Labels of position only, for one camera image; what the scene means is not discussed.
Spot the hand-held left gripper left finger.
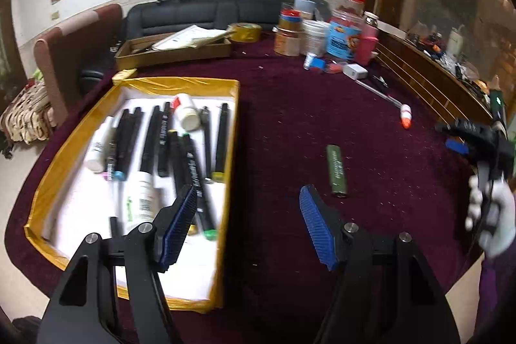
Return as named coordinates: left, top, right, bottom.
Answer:
left=36, top=184, right=199, bottom=344

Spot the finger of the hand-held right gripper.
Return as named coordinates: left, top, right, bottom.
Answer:
left=445, top=138, right=471, bottom=156
left=435, top=119, right=470, bottom=137

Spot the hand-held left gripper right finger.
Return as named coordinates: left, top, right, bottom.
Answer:
left=299, top=185, right=462, bottom=344

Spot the pile of black markers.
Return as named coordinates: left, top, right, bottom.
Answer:
left=104, top=101, right=230, bottom=242

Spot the yellow cardboard box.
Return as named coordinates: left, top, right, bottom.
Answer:
left=24, top=76, right=242, bottom=314

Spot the white bottle with red label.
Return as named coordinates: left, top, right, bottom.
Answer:
left=173, top=93, right=201, bottom=132

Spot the person's right forearm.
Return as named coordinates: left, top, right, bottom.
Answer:
left=473, top=247, right=516, bottom=340

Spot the person's right hand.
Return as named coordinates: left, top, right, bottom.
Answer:
left=464, top=167, right=516, bottom=258

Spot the white bottle with green label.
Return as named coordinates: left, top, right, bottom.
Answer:
left=121, top=171, right=162, bottom=234

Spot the dark green tube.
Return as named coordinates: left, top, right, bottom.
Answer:
left=326, top=144, right=348, bottom=199

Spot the long white pen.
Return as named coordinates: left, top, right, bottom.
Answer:
left=357, top=78, right=404, bottom=109

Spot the clutter of small tools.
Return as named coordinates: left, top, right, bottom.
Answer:
left=407, top=22, right=501, bottom=95

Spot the slim white bottle, black label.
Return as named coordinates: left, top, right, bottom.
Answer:
left=83, top=116, right=115, bottom=173

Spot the small white box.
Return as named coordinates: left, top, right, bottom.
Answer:
left=342, top=64, right=369, bottom=80

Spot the pink plastic bottle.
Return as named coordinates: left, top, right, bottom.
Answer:
left=354, top=11, right=380, bottom=66

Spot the blue label jar, red lid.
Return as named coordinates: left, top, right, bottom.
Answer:
left=326, top=0, right=365, bottom=64

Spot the yellow cardboard piece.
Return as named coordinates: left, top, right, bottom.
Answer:
left=112, top=69, right=138, bottom=86

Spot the brown cardboard tray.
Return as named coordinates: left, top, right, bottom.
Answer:
left=114, top=30, right=233, bottom=71

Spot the brown plastic jar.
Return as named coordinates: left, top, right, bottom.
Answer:
left=274, top=29, right=303, bottom=57

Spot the stack of paper sheets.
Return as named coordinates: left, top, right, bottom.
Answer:
left=151, top=25, right=230, bottom=51

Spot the patterned cloth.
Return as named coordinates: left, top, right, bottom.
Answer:
left=0, top=80, right=55, bottom=145

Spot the pale blue plastic container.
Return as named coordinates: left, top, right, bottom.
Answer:
left=294, top=0, right=317, bottom=20

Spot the stack of colourful bowls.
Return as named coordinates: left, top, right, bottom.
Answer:
left=280, top=9, right=304, bottom=32

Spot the maroon upholstered chair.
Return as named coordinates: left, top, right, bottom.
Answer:
left=33, top=3, right=124, bottom=127

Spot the yellow tape roll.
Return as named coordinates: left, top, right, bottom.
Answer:
left=227, top=22, right=263, bottom=43

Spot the black leather sofa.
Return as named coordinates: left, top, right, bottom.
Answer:
left=121, top=0, right=291, bottom=46

